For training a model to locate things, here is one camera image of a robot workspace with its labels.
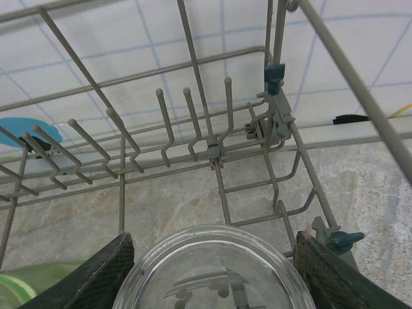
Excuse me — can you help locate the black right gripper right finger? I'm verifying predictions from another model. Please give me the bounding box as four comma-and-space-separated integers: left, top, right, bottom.
294, 230, 412, 309

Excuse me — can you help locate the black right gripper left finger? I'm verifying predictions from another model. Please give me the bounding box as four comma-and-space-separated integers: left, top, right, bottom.
19, 232, 135, 309

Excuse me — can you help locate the blue oval black fish sticker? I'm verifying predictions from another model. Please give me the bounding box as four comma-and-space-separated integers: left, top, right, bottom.
0, 117, 64, 158

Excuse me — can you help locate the flat black yellow sticker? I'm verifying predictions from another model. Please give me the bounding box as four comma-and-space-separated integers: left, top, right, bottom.
333, 102, 412, 126

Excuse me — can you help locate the grey wire dish rack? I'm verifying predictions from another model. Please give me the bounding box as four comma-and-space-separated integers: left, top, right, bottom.
0, 0, 412, 309

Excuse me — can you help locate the green frosted plastic cup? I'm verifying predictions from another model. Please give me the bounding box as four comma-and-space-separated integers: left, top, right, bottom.
0, 259, 85, 309

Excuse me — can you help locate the clear plastic cup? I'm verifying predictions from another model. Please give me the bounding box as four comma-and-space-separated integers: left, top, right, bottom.
111, 223, 315, 309

